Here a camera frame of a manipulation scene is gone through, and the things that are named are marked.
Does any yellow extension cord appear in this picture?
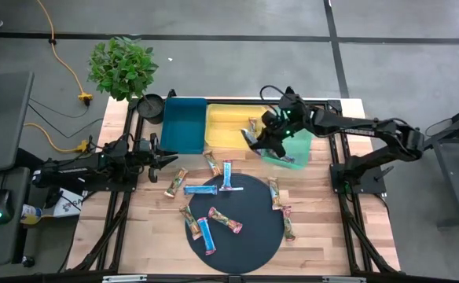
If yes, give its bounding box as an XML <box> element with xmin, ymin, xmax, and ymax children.
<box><xmin>24</xmin><ymin>123</ymin><xmax>90</xmax><ymax>154</ymax></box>
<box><xmin>35</xmin><ymin>0</ymin><xmax>94</xmax><ymax>106</ymax></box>

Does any oatmeal raisin granola bar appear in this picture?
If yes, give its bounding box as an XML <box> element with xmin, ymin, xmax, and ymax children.
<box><xmin>281</xmin><ymin>204</ymin><xmax>296</xmax><ymax>242</ymax></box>
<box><xmin>261</xmin><ymin>151</ymin><xmax>296</xmax><ymax>165</ymax></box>
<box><xmin>207</xmin><ymin>206</ymin><xmax>244</xmax><ymax>235</ymax></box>
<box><xmin>241</xmin><ymin>127</ymin><xmax>260</xmax><ymax>150</ymax></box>

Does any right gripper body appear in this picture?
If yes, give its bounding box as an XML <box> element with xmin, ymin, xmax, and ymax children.
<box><xmin>260</xmin><ymin>106</ymin><xmax>296</xmax><ymax>139</ymax></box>

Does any black plant pot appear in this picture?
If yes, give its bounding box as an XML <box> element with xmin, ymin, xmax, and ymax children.
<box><xmin>136</xmin><ymin>93</ymin><xmax>166</xmax><ymax>125</ymax></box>

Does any grey desk panel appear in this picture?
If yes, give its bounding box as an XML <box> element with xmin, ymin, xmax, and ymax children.
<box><xmin>0</xmin><ymin>70</ymin><xmax>35</xmax><ymax>174</ymax></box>

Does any dark blue plastic bin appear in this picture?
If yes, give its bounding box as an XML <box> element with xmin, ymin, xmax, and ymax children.
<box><xmin>159</xmin><ymin>97</ymin><xmax>208</xmax><ymax>155</ymax></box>

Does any blue red granola bar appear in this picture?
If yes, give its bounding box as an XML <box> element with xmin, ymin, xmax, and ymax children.
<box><xmin>196</xmin><ymin>216</ymin><xmax>218</xmax><ymax>256</ymax></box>
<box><xmin>221</xmin><ymin>159</ymin><xmax>234</xmax><ymax>189</ymax></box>
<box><xmin>183</xmin><ymin>184</ymin><xmax>218</xmax><ymax>196</ymax></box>

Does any green leafy plant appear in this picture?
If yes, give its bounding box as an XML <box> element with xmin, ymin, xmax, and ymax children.
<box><xmin>86</xmin><ymin>35</ymin><xmax>160</xmax><ymax>102</ymax></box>

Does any black computer mouse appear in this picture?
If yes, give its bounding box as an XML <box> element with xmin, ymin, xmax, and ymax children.
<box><xmin>0</xmin><ymin>189</ymin><xmax>14</xmax><ymax>226</ymax></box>

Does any round dark woven placemat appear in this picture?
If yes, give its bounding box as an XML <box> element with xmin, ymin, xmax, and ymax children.
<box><xmin>185</xmin><ymin>172</ymin><xmax>285</xmax><ymax>275</ymax></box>

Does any silver table bracket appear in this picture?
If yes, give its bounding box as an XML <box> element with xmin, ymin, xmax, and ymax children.
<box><xmin>321</xmin><ymin>276</ymin><xmax>367</xmax><ymax>283</ymax></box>
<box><xmin>101</xmin><ymin>274</ymin><xmax>148</xmax><ymax>283</ymax></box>

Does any white printed box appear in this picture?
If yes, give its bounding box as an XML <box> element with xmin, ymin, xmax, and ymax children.
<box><xmin>52</xmin><ymin>187</ymin><xmax>84</xmax><ymax>219</ymax></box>

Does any yellow white bottle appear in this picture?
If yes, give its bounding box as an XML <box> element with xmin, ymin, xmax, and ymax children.
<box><xmin>20</xmin><ymin>204</ymin><xmax>44</xmax><ymax>226</ymax></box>

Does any green plastic bin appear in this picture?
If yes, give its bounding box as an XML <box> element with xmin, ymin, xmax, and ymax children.
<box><xmin>259</xmin><ymin>129</ymin><xmax>314</xmax><ymax>171</ymax></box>

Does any yellow plastic bin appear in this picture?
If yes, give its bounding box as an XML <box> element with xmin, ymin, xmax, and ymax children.
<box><xmin>204</xmin><ymin>103</ymin><xmax>272</xmax><ymax>151</ymax></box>

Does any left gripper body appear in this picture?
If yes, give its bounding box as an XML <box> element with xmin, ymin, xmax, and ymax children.
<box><xmin>136</xmin><ymin>138</ymin><xmax>161</xmax><ymax>170</ymax></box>

